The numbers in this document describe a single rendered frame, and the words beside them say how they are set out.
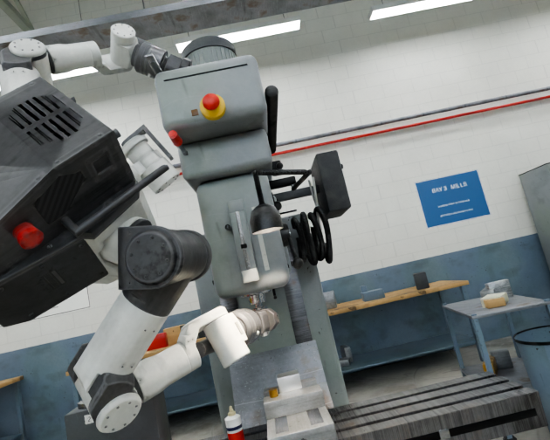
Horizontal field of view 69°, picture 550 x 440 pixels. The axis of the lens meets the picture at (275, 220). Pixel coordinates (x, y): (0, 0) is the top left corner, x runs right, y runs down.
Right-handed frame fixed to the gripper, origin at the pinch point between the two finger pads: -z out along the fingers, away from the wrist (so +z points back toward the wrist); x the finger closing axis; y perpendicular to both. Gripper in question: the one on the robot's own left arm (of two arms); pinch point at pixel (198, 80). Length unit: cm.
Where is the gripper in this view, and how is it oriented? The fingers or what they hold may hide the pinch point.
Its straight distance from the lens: 129.4
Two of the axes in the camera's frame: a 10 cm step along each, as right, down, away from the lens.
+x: 2.3, -2.0, -9.5
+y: 2.9, -9.2, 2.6
